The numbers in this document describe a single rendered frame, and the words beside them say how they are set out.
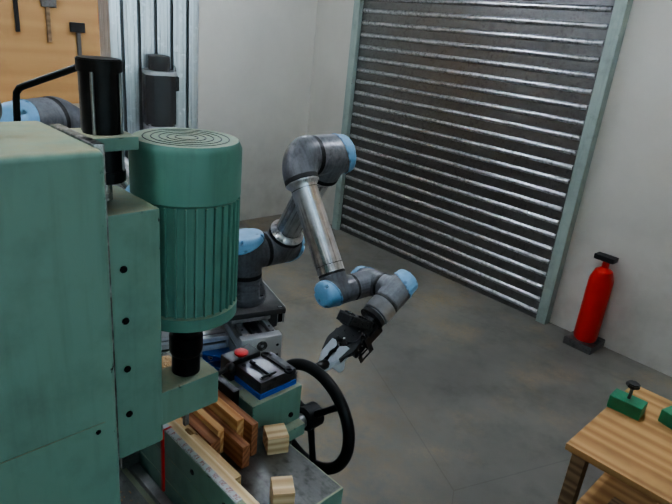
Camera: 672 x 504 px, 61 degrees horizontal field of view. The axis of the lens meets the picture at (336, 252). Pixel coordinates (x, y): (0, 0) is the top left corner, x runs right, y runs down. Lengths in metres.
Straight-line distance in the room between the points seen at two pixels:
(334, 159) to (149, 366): 0.88
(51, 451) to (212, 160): 0.47
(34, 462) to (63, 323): 0.20
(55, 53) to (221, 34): 1.26
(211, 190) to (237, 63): 4.08
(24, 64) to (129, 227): 3.46
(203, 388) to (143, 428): 0.14
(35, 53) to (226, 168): 3.45
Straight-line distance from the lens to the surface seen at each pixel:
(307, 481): 1.15
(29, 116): 1.51
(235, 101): 4.97
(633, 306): 3.87
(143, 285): 0.91
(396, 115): 4.64
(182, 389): 1.09
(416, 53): 4.51
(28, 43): 4.28
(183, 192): 0.89
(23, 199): 0.76
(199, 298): 0.96
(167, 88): 1.75
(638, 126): 3.72
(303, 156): 1.58
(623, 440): 2.19
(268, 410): 1.25
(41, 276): 0.80
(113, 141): 0.86
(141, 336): 0.95
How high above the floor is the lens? 1.69
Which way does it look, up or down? 21 degrees down
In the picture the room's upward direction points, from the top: 6 degrees clockwise
